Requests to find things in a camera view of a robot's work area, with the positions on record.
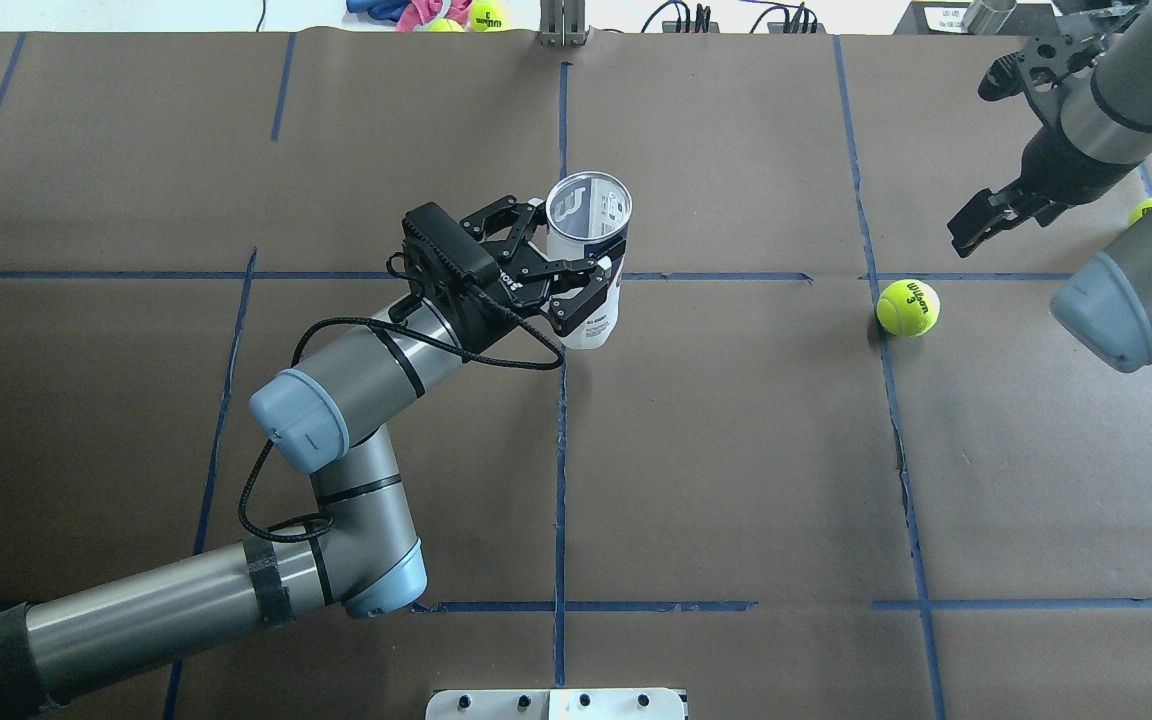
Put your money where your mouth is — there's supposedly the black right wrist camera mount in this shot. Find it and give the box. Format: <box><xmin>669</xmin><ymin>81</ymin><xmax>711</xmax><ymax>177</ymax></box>
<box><xmin>977</xmin><ymin>1</ymin><xmax>1146</xmax><ymax>103</ymax></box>

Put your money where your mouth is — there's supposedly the pink cloth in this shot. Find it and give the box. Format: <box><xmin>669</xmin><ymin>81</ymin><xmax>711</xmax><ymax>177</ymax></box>
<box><xmin>396</xmin><ymin>1</ymin><xmax>471</xmax><ymax>32</ymax></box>

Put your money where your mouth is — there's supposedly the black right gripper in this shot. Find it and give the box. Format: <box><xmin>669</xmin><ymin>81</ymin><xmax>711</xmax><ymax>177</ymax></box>
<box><xmin>947</xmin><ymin>127</ymin><xmax>1137</xmax><ymax>259</ymax></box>

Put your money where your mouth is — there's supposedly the aluminium frame post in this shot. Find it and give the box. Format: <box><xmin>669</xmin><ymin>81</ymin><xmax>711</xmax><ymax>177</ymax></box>
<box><xmin>538</xmin><ymin>0</ymin><xmax>589</xmax><ymax>47</ymax></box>

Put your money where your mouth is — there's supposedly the white pedestal column with base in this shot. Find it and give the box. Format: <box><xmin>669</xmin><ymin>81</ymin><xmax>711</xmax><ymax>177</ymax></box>
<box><xmin>425</xmin><ymin>687</ymin><xmax>690</xmax><ymax>719</ymax></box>

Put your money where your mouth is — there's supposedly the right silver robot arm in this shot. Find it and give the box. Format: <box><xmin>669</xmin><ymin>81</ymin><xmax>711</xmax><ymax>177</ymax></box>
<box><xmin>947</xmin><ymin>1</ymin><xmax>1152</xmax><ymax>373</ymax></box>

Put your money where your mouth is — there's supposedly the blue cloth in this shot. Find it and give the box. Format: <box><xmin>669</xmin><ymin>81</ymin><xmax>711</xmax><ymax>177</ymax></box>
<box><xmin>346</xmin><ymin>0</ymin><xmax>411</xmax><ymax>24</ymax></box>

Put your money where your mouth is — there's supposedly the yellow Wilson tennis ball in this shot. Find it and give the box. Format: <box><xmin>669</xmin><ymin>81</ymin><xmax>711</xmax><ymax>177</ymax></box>
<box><xmin>876</xmin><ymin>278</ymin><xmax>941</xmax><ymax>338</ymax></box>

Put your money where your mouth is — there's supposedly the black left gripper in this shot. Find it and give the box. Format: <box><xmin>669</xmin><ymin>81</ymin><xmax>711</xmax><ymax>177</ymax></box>
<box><xmin>399</xmin><ymin>196</ymin><xmax>620</xmax><ymax>354</ymax></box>

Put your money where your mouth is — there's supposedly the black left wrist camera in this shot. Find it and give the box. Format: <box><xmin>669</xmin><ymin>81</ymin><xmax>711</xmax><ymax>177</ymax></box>
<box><xmin>401</xmin><ymin>202</ymin><xmax>500</xmax><ymax>290</ymax></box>

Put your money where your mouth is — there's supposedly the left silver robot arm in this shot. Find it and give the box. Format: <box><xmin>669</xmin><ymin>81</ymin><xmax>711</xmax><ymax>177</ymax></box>
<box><xmin>0</xmin><ymin>187</ymin><xmax>631</xmax><ymax>719</ymax></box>

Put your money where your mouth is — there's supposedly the spare yellow tennis ball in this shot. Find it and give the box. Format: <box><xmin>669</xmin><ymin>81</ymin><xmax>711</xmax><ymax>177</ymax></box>
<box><xmin>468</xmin><ymin>0</ymin><xmax>511</xmax><ymax>32</ymax></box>

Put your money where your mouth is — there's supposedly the small metal cup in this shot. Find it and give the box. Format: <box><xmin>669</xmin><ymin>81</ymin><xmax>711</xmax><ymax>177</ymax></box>
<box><xmin>961</xmin><ymin>0</ymin><xmax>1018</xmax><ymax>36</ymax></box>

